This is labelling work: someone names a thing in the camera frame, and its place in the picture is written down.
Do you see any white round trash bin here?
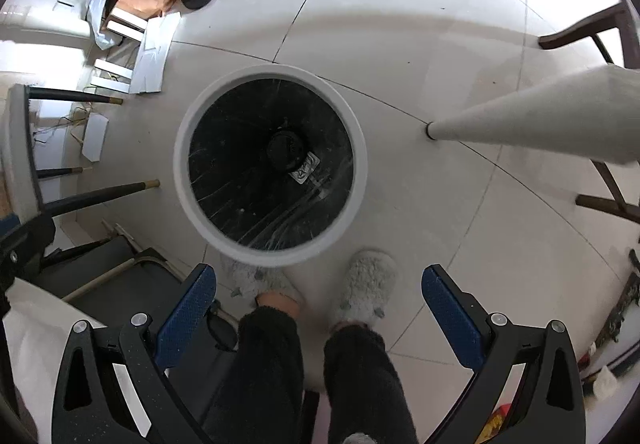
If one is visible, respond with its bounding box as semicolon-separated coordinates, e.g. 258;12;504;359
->
174;65;368;268

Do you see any left fuzzy slipper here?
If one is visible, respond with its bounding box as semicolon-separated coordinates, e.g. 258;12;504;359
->
220;256;304;320

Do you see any fuzzy slipper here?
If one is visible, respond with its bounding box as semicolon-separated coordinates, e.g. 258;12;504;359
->
220;256;304;320
330;249;398;329

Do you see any right fuzzy slipper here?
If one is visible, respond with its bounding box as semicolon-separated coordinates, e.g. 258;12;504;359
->
330;249;398;329

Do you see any white table leg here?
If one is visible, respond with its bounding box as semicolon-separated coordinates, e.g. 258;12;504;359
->
426;67;639;164

